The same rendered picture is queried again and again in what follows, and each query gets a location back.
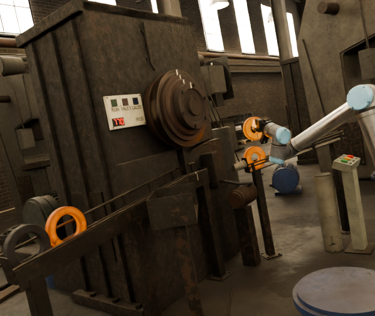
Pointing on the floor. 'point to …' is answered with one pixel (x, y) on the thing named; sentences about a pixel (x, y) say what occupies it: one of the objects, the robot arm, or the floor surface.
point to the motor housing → (246, 223)
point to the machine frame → (118, 142)
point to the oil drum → (224, 134)
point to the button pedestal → (353, 207)
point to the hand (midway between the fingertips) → (253, 125)
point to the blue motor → (286, 180)
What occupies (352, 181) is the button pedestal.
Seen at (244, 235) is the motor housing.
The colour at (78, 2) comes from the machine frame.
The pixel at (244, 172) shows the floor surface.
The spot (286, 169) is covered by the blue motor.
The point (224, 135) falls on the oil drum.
